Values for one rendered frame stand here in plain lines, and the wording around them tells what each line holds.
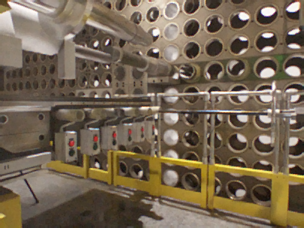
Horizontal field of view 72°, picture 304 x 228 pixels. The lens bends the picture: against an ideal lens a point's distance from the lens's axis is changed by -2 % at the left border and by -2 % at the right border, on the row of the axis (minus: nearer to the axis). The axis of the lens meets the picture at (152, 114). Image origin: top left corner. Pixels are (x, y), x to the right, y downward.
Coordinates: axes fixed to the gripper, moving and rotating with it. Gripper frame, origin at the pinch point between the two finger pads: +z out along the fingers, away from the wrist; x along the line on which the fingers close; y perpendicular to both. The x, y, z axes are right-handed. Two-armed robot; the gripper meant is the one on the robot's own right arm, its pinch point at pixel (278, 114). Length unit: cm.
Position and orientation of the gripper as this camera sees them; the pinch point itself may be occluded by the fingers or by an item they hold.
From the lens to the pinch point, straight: 142.7
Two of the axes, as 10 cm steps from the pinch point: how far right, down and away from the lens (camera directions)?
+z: -8.6, -0.2, 5.0
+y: 1.2, 9.6, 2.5
